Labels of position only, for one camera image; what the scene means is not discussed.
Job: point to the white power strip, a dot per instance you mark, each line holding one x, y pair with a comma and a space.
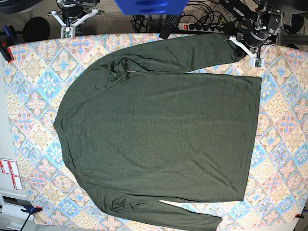
200, 27

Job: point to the dark green long-sleeve shirt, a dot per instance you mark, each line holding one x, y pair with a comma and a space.
141, 128

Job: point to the orange clamp bottom right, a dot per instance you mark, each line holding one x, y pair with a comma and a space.
299, 216

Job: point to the blue clamp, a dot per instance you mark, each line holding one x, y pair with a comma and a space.
30, 211
4, 46

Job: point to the red white labels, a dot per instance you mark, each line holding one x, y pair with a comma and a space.
9, 175

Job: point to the blue plastic box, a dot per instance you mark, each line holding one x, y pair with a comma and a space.
147, 7

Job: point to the black round stand base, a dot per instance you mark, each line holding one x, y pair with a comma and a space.
36, 29

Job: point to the blue clamp top left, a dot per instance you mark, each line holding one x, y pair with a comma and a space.
4, 46

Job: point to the blue clamp bottom left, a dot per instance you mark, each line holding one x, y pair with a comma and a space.
30, 211

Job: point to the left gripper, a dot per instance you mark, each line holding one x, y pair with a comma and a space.
252, 40

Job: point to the colourful patterned tablecloth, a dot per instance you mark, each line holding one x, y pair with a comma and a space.
34, 83

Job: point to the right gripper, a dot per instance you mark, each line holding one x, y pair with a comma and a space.
72, 13

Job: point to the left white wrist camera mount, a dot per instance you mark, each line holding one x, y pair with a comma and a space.
256, 55

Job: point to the black remote control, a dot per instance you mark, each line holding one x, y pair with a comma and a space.
169, 26

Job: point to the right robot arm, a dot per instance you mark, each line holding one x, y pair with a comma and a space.
88, 5

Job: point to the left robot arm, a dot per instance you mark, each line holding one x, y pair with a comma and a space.
264, 25

